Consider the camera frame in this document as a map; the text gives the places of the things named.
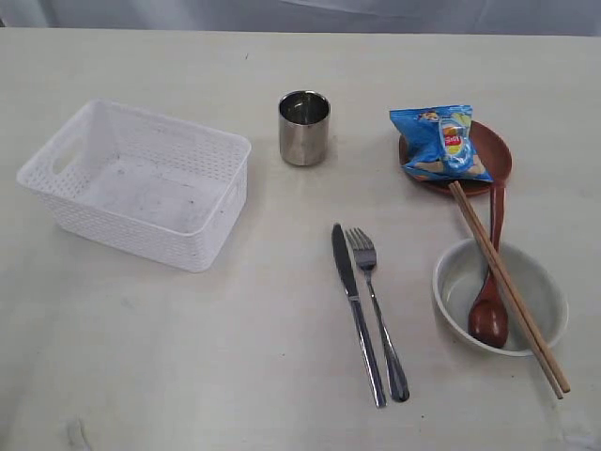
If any silver table knife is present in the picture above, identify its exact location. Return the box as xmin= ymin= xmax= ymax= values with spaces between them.
xmin=331 ymin=223 xmax=386 ymax=409

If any silver fork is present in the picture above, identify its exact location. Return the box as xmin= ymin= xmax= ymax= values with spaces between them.
xmin=345 ymin=227 xmax=409 ymax=402

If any shiny steel cup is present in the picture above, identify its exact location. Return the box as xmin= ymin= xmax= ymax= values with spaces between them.
xmin=278 ymin=90 xmax=331 ymax=166

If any brown round plate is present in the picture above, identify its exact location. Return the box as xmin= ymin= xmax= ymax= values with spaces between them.
xmin=406 ymin=120 xmax=513 ymax=196

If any blue chip bag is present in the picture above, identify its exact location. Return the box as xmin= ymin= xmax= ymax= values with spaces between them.
xmin=390 ymin=104 xmax=492 ymax=183

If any brown wooden chopstick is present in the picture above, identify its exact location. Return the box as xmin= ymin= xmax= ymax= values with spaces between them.
xmin=453 ymin=180 xmax=573 ymax=395
xmin=447 ymin=182 xmax=564 ymax=400

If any brown wooden spoon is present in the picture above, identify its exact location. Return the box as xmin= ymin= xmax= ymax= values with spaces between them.
xmin=467 ymin=177 xmax=511 ymax=350

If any white perforated plastic basket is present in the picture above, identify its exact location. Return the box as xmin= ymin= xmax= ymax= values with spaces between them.
xmin=17 ymin=100 xmax=252 ymax=272

